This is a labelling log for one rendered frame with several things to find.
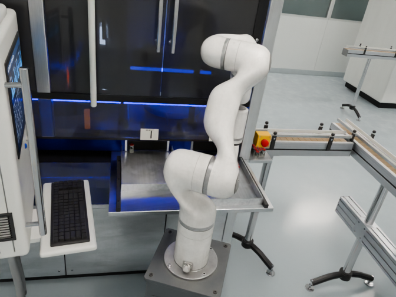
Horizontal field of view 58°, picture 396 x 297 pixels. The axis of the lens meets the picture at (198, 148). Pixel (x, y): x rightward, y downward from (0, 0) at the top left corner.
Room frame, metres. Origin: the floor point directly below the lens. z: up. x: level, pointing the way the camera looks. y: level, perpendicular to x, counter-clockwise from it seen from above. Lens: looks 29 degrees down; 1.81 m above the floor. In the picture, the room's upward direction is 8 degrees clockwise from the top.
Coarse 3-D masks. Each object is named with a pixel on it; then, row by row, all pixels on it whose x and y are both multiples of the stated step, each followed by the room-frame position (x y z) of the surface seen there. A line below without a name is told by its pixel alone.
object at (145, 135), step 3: (141, 129) 1.50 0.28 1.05; (144, 129) 1.50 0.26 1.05; (147, 129) 1.51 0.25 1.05; (150, 129) 1.51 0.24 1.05; (153, 129) 1.51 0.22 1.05; (156, 129) 1.52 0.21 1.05; (141, 132) 1.50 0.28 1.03; (144, 132) 1.50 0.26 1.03; (147, 132) 1.51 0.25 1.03; (150, 132) 1.51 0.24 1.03; (153, 132) 1.51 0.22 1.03; (156, 132) 1.52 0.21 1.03; (141, 135) 1.50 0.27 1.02; (144, 135) 1.50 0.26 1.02; (147, 135) 1.51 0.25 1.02; (153, 135) 1.51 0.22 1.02; (156, 135) 1.52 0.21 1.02; (141, 138) 1.50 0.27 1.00; (144, 138) 1.50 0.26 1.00; (147, 138) 1.51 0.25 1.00; (150, 138) 1.51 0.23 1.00; (153, 138) 1.51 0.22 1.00; (156, 138) 1.52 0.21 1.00
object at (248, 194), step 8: (240, 160) 1.58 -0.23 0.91; (240, 168) 1.54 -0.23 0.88; (240, 176) 1.47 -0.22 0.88; (248, 176) 1.45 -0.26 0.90; (240, 184) 1.40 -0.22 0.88; (248, 184) 1.40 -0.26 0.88; (240, 192) 1.33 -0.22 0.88; (248, 192) 1.34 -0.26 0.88; (256, 192) 1.33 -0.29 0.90; (216, 200) 1.21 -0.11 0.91; (224, 200) 1.22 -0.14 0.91; (232, 200) 1.23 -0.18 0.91; (240, 200) 1.24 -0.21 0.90; (248, 200) 1.25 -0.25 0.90; (256, 200) 1.26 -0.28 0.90
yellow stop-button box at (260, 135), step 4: (256, 132) 1.68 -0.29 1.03; (260, 132) 1.68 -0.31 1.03; (264, 132) 1.69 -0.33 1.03; (268, 132) 1.70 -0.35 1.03; (256, 136) 1.66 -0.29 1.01; (260, 136) 1.65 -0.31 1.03; (264, 136) 1.65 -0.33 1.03; (268, 136) 1.66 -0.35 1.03; (256, 140) 1.65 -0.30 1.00; (260, 140) 1.65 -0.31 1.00; (268, 140) 1.66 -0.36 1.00; (256, 144) 1.65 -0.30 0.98; (260, 144) 1.65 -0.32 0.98
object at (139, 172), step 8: (128, 152) 1.55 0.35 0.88; (136, 152) 1.56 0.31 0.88; (144, 152) 1.57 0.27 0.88; (152, 152) 1.58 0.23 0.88; (160, 152) 1.59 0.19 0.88; (168, 152) 1.60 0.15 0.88; (128, 160) 1.47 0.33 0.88; (136, 160) 1.48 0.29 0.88; (144, 160) 1.49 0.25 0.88; (152, 160) 1.50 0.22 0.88; (160, 160) 1.51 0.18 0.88; (128, 168) 1.40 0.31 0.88; (136, 168) 1.41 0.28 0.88; (144, 168) 1.42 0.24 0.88; (152, 168) 1.43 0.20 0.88; (160, 168) 1.44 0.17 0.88; (128, 176) 1.34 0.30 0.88; (136, 176) 1.35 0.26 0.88; (144, 176) 1.36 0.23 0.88; (152, 176) 1.36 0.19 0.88; (160, 176) 1.37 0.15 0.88; (128, 184) 1.23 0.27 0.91; (136, 184) 1.24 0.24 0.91; (144, 184) 1.25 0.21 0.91; (152, 184) 1.26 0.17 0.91; (160, 184) 1.27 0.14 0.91
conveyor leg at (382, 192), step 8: (384, 192) 1.66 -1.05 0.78; (376, 200) 1.67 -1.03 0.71; (376, 208) 1.67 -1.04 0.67; (368, 216) 1.68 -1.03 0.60; (376, 216) 1.67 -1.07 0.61; (368, 224) 1.67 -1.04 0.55; (352, 248) 1.69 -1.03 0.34; (360, 248) 1.66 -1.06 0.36; (352, 256) 1.67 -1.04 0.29; (352, 264) 1.66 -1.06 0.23; (344, 272) 1.67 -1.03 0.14
